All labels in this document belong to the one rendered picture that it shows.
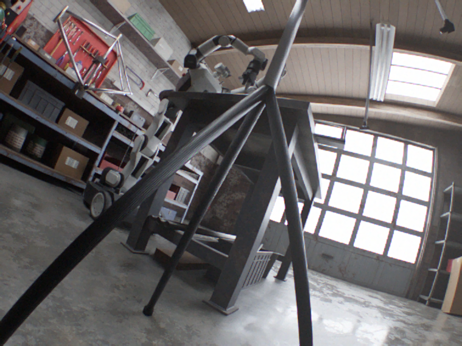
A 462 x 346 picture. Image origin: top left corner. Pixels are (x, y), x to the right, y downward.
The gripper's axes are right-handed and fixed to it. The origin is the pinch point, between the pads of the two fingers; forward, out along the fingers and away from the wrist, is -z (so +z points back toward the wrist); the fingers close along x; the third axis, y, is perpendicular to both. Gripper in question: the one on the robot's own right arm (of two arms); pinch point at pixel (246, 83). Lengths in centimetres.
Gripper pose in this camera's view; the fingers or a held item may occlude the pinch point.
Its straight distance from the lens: 148.5
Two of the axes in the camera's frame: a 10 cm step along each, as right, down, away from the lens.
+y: 8.2, 2.5, -5.1
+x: -4.2, -3.4, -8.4
